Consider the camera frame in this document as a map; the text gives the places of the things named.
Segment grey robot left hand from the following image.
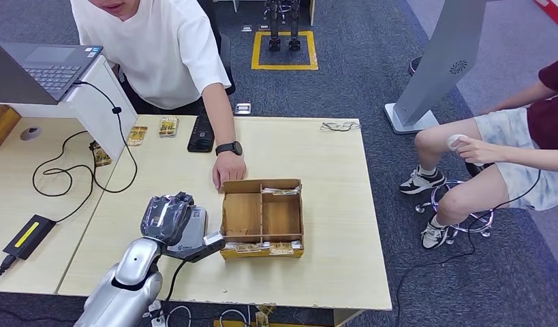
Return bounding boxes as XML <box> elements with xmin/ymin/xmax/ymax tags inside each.
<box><xmin>140</xmin><ymin>191</ymin><xmax>196</xmax><ymax>248</ymax></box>

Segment standing person's left hand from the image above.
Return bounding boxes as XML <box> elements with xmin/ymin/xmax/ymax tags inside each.
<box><xmin>212</xmin><ymin>153</ymin><xmax>248</xmax><ymax>192</ymax></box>

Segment seated person's left hand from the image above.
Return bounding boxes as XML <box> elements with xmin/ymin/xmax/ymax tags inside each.
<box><xmin>452</xmin><ymin>136</ymin><xmax>506</xmax><ymax>166</ymax></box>

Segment white handheld controller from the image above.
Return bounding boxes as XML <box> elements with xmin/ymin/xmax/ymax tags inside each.
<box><xmin>446</xmin><ymin>134</ymin><xmax>469</xmax><ymax>151</ymax></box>

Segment grey card reader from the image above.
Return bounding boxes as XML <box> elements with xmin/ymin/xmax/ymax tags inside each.
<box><xmin>166</xmin><ymin>205</ymin><xmax>209</xmax><ymax>253</ymax></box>

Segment seated person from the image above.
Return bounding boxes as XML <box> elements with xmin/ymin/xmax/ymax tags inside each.
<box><xmin>399</xmin><ymin>53</ymin><xmax>558</xmax><ymax>251</ymax></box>

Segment standing person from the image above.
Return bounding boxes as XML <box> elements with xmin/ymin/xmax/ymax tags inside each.
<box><xmin>69</xmin><ymin>0</ymin><xmax>248</xmax><ymax>192</ymax></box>

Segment black wristwatch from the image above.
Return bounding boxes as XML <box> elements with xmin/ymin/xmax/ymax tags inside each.
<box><xmin>215</xmin><ymin>140</ymin><xmax>244</xmax><ymax>157</ymax></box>

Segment wooden compartment box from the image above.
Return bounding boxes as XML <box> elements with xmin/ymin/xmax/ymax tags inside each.
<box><xmin>219</xmin><ymin>178</ymin><xmax>305</xmax><ymax>260</ymax></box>

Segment black smartphone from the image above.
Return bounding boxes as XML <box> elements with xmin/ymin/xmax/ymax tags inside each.
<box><xmin>187</xmin><ymin>110</ymin><xmax>216</xmax><ymax>153</ymax></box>

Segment chrome black-seat stool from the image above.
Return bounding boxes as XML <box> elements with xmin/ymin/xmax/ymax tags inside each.
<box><xmin>415</xmin><ymin>162</ymin><xmax>495</xmax><ymax>247</ymax></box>

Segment grey kiosk stand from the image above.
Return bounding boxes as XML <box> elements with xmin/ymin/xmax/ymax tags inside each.
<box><xmin>384</xmin><ymin>0</ymin><xmax>489</xmax><ymax>136</ymax></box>

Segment black office chair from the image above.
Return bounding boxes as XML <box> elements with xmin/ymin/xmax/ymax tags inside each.
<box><xmin>198</xmin><ymin>0</ymin><xmax>237</xmax><ymax>97</ymax></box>

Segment clear eyeglasses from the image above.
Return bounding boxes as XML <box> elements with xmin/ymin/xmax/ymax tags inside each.
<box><xmin>320</xmin><ymin>121</ymin><xmax>362</xmax><ymax>133</ymax></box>

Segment white laptop riser box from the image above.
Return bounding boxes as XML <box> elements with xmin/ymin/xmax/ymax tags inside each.
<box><xmin>7</xmin><ymin>54</ymin><xmax>139</xmax><ymax>161</ymax></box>

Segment black yellow-labelled power adapter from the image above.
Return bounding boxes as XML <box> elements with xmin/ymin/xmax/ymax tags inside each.
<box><xmin>2</xmin><ymin>215</ymin><xmax>57</xmax><ymax>262</ymax></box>

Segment black humanoid robot legs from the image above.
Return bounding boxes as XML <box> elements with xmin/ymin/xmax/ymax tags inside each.
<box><xmin>264</xmin><ymin>0</ymin><xmax>303</xmax><ymax>52</ymax></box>

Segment red panel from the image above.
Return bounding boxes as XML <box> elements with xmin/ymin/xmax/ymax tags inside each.
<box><xmin>533</xmin><ymin>0</ymin><xmax>558</xmax><ymax>33</ymax></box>

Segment round grey desk grommet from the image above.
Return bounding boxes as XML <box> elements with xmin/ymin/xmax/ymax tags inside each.
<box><xmin>19</xmin><ymin>126</ymin><xmax>42</xmax><ymax>142</ymax></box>

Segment brown wooden block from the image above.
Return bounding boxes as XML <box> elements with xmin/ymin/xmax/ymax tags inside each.
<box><xmin>0</xmin><ymin>104</ymin><xmax>21</xmax><ymax>152</ymax></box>

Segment dark grey laptop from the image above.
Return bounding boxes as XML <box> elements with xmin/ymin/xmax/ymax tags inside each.
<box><xmin>0</xmin><ymin>35</ymin><xmax>104</xmax><ymax>106</ymax></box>

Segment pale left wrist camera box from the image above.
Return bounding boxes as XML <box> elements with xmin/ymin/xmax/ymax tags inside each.
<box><xmin>202</xmin><ymin>231</ymin><xmax>226</xmax><ymax>248</ymax></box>

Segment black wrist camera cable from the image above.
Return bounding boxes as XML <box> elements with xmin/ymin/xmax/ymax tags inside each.
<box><xmin>163</xmin><ymin>259</ymin><xmax>189</xmax><ymax>309</ymax></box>

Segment white cable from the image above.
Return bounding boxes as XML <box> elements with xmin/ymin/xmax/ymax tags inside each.
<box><xmin>218</xmin><ymin>309</ymin><xmax>251</xmax><ymax>327</ymax></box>

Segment black controller cable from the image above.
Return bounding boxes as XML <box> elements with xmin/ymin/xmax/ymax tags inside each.
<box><xmin>394</xmin><ymin>170</ymin><xmax>542</xmax><ymax>327</ymax></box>

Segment black laptop power cable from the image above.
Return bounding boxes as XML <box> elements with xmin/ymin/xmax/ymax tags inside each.
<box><xmin>31</xmin><ymin>80</ymin><xmax>139</xmax><ymax>223</ymax></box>

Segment black mains cable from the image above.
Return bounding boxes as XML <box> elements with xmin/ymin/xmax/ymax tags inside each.
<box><xmin>0</xmin><ymin>255</ymin><xmax>18</xmax><ymax>292</ymax></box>

